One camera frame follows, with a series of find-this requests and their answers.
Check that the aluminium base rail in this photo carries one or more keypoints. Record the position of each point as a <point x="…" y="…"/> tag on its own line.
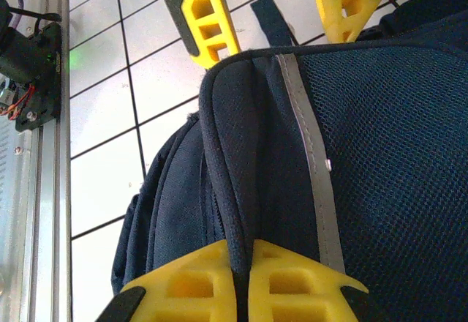
<point x="51" y="208"/>

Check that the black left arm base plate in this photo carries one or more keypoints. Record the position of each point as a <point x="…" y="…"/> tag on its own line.
<point x="44" y="80"/>

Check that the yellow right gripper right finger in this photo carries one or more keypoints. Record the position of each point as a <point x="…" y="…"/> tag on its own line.
<point x="292" y="289"/>

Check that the navy blue backpack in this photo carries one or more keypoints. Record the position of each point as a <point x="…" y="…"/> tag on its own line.
<point x="329" y="153"/>

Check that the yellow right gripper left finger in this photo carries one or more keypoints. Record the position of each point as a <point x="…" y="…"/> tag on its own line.
<point x="183" y="289"/>

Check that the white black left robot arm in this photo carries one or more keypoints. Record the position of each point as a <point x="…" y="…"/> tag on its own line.
<point x="18" y="55"/>

